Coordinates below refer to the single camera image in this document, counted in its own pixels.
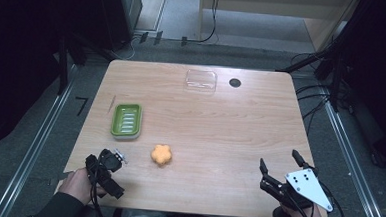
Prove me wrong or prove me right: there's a black cabinet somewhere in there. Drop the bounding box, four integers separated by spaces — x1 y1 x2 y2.
92 0 145 53

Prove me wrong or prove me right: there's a light wooden shelf unit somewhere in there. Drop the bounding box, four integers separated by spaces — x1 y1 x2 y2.
196 0 362 55

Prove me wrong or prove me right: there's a clear plastic container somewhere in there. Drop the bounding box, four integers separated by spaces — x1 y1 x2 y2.
184 69 219 94

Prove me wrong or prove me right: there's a green soap dish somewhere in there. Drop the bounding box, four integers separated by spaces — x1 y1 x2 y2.
109 102 144 142

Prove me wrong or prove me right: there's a dark curtain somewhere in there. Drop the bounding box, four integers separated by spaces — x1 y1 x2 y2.
0 0 103 162
331 0 386 170

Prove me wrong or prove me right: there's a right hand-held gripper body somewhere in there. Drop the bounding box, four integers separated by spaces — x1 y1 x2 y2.
258 164 336 213

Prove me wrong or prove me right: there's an orange flower-shaped soap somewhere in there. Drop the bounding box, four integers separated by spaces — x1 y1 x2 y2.
149 143 174 167

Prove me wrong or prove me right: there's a metal floor rail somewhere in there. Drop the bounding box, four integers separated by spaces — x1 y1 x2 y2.
313 84 386 217
0 60 80 217

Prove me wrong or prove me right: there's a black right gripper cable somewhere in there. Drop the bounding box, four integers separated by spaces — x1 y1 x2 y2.
306 164 350 217

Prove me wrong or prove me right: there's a black metal stand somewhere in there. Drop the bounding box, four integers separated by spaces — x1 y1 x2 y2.
274 22 357 115
54 30 119 99

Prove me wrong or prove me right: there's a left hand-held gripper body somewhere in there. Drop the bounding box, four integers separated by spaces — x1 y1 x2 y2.
83 146 129 200

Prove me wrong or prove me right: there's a black round table grommet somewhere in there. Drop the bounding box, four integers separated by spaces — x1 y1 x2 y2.
228 77 243 89

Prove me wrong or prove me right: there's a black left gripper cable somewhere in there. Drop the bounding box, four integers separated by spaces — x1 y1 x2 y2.
87 148 113 217

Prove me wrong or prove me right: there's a black hanging cable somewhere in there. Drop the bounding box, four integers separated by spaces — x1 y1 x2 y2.
183 0 222 46

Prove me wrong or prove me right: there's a thin wooden stick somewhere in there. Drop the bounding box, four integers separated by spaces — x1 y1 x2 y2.
108 94 117 115

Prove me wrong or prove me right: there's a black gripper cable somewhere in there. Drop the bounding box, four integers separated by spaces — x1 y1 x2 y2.
306 164 350 217
87 148 113 217

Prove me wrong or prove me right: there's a person's left hand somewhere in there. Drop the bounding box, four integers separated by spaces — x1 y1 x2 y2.
57 166 110 207

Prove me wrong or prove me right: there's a bundle of black floor cables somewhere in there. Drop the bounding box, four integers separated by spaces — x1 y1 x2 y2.
286 51 338 137

